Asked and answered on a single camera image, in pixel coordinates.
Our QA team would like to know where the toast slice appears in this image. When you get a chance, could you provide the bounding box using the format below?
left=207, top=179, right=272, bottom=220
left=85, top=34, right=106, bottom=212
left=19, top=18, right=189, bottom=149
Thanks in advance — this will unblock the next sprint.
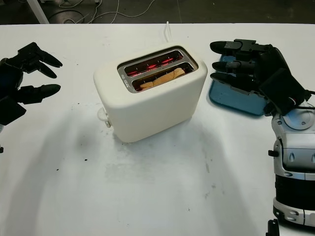
left=139, top=68, right=187, bottom=91

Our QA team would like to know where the white floor cable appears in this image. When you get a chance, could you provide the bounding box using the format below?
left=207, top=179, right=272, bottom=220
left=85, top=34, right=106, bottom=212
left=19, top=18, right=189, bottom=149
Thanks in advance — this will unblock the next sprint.
left=48, top=0, right=158, bottom=25

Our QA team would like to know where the white toaster power cord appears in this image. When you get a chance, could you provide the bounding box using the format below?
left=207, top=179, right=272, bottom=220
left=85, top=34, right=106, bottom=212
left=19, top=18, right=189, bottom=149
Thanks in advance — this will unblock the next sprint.
left=162, top=21, right=172, bottom=45

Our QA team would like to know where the white table leg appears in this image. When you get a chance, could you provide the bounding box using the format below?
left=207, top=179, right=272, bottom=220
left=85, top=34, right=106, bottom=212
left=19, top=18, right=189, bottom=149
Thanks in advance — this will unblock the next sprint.
left=26, top=0, right=49, bottom=25

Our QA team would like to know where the cream white toaster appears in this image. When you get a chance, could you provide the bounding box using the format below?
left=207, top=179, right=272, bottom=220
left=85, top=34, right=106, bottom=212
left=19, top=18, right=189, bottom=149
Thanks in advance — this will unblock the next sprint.
left=93, top=44, right=208, bottom=143

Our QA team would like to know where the blue plastic tray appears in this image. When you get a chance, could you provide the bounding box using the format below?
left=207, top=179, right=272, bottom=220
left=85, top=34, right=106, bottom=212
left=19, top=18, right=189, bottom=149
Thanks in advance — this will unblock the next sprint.
left=206, top=53, right=268, bottom=117

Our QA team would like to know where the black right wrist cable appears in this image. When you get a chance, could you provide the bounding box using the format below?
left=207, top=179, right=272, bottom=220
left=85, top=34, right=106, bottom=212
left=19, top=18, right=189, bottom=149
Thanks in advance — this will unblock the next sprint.
left=295, top=90, right=315, bottom=110

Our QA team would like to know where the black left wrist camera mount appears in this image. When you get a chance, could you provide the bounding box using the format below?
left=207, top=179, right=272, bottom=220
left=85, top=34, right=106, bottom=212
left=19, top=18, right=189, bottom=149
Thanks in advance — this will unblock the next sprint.
left=0, top=95, right=27, bottom=125

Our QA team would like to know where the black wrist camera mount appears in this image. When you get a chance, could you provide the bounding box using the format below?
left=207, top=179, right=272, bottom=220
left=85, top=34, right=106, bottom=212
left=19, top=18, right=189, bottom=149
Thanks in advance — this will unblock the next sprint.
left=0, top=95, right=27, bottom=125
left=259, top=68, right=307, bottom=117

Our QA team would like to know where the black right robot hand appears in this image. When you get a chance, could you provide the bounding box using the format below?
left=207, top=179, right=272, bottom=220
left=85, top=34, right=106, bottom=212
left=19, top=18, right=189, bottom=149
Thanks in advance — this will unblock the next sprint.
left=209, top=38, right=306, bottom=99

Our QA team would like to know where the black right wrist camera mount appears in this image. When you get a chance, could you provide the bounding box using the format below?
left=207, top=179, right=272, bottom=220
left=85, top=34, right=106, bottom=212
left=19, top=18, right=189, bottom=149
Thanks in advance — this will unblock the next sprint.
left=259, top=68, right=307, bottom=117

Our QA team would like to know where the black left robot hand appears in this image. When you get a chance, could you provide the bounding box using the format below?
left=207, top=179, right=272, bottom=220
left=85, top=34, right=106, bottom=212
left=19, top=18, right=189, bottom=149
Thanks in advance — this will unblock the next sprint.
left=0, top=42, right=63, bottom=104

